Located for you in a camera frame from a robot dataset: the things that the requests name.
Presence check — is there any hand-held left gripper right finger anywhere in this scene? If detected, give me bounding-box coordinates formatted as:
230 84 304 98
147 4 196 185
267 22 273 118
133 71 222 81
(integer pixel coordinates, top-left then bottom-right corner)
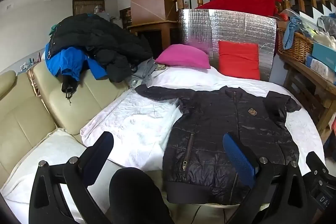
223 133 313 224

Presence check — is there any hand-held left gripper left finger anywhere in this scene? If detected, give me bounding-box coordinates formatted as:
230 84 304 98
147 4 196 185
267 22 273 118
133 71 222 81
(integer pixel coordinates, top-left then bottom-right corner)
29 132 114 224

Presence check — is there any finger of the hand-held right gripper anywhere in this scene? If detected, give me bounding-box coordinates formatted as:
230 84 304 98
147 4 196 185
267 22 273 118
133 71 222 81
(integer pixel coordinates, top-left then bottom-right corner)
306 151 330 180

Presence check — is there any black puffer jacket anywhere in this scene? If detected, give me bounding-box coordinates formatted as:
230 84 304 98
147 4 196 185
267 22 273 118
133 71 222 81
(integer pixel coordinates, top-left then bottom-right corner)
134 84 302 206

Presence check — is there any white quilted bed cover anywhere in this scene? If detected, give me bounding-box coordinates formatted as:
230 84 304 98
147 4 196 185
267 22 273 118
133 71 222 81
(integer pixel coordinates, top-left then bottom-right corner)
80 65 326 169

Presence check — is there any cream fleece throw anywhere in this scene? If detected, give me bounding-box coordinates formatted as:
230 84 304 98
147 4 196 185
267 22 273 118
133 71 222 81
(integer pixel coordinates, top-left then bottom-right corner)
1 128 124 222

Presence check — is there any person's leg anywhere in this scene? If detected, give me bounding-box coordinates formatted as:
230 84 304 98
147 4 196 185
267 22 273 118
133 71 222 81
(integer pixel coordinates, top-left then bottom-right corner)
109 168 174 224

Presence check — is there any wooden bench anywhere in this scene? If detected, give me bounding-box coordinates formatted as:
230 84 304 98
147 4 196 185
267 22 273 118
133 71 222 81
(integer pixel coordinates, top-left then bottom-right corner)
278 52 336 143

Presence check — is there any cream leather sofa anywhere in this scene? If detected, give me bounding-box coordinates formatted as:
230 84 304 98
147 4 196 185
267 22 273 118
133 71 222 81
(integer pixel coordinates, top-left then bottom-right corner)
0 57 132 177

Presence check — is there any grey garment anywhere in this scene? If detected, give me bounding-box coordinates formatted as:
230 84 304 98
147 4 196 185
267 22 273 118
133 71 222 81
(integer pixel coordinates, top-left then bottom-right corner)
129 57 168 88

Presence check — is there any blue jacket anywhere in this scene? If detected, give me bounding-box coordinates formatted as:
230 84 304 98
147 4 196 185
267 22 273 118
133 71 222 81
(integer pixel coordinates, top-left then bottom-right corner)
45 43 108 106

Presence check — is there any white box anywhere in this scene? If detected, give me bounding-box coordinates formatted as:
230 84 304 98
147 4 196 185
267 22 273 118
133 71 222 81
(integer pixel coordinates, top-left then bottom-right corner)
306 55 336 83

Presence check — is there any red pillow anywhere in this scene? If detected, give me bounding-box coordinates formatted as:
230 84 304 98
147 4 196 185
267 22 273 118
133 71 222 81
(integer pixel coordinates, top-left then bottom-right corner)
218 40 261 80

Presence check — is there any pile of black coats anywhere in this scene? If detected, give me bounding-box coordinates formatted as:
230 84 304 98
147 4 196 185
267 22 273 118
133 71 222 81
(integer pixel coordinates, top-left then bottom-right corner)
49 13 154 83

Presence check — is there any teal box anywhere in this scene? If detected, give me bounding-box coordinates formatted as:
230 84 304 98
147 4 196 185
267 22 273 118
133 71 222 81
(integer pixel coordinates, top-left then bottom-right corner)
312 42 336 69

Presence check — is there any pink pillow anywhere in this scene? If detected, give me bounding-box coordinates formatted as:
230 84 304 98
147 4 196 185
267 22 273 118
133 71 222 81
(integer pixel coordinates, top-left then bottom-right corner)
155 44 211 69

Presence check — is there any wicker basket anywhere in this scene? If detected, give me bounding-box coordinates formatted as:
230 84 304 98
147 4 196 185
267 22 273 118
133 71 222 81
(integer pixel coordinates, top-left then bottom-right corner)
277 27 314 64

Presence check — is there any silver foil insulation board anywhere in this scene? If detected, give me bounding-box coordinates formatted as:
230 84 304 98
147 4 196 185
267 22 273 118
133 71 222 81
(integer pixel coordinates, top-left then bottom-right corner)
177 9 277 82

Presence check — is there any blue cloth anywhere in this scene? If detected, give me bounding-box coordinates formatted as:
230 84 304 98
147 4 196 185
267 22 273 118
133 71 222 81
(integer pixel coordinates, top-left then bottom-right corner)
283 17 302 51

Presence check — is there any pile of plastic bags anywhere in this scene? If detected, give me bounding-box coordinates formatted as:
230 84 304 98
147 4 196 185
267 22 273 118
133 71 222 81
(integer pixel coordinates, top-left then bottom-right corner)
282 9 336 48

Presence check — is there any red cloth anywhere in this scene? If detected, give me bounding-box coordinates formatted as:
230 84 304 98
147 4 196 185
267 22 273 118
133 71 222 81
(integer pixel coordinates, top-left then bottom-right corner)
196 0 282 17

